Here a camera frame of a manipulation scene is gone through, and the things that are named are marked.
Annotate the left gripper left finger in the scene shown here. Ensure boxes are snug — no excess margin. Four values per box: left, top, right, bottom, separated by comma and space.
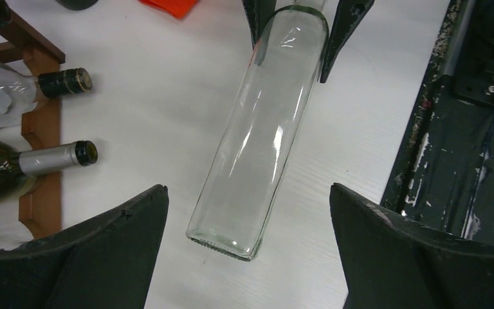
0, 185, 169, 308

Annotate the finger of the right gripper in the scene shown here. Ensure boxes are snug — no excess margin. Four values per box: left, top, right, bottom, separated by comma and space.
241, 0, 277, 48
319, 0, 375, 84

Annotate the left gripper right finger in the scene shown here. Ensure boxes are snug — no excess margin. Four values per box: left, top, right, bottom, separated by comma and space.
329, 183, 494, 308

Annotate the small clear glass bottle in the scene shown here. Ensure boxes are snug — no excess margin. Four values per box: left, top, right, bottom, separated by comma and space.
186, 1, 328, 261

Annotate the dark green wine bottle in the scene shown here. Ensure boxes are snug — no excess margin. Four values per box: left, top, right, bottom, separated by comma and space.
0, 140, 98, 201

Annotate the clear square bottle black cap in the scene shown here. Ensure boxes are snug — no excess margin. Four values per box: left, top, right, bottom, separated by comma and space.
0, 63, 93, 128

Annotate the dark wine bottle silver neck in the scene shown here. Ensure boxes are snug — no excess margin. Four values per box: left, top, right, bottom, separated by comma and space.
56, 0, 98, 11

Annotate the brown wooden wine rack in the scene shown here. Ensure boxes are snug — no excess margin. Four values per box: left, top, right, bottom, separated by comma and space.
0, 11, 66, 239

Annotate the orange cloth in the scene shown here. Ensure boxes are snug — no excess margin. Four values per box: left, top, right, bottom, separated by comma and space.
140, 0, 199, 19

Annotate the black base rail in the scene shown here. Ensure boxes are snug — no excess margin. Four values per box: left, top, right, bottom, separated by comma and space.
380, 1, 494, 245

